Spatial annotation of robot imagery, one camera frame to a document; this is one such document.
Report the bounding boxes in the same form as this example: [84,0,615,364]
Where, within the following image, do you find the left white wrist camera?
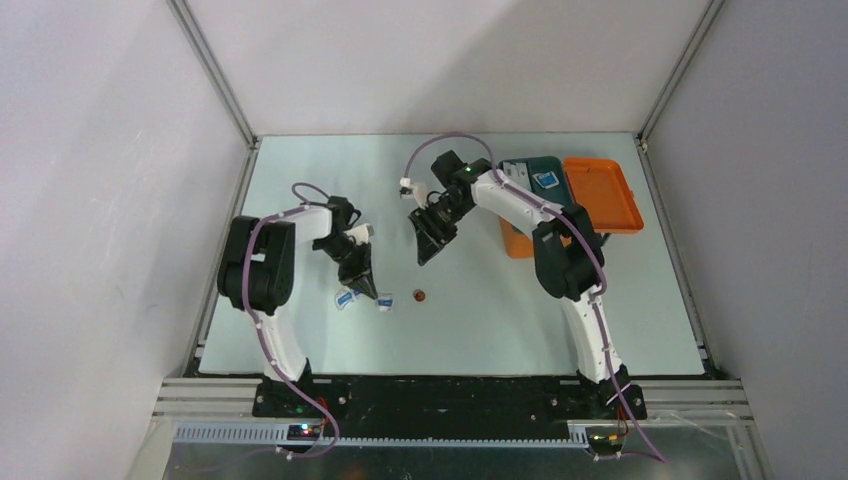
[344,223,374,245]

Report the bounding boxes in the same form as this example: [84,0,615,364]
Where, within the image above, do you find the teal divided tray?
[498,156,574,206]

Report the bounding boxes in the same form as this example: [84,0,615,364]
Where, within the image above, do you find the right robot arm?
[399,151,630,418]

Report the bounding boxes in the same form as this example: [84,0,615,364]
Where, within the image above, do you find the blue alcohol wipe packet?
[533,171,560,190]

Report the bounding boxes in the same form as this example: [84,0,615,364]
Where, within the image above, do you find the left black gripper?
[313,236,378,300]

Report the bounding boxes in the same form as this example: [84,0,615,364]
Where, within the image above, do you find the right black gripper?
[408,194,473,266]

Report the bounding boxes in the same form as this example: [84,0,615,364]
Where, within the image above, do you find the blue white sachet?
[501,161,532,191]

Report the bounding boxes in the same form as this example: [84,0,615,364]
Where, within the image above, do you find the orange medicine kit box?
[498,156,645,260]

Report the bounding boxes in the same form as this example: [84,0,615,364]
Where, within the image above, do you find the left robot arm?
[217,196,379,417]

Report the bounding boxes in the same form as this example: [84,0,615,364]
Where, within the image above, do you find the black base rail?
[252,373,647,441]

